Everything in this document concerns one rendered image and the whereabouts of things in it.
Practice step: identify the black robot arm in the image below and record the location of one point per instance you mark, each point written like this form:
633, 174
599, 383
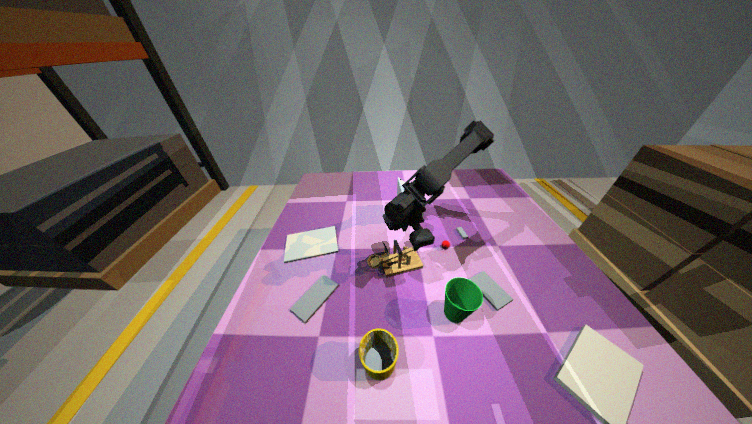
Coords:
431, 179

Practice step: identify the green cup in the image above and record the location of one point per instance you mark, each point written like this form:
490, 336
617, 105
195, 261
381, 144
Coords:
462, 298

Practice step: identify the yellow open cylinder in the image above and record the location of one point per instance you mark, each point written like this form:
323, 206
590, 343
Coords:
378, 351

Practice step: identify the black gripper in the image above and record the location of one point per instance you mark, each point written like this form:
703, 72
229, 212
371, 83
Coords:
419, 237

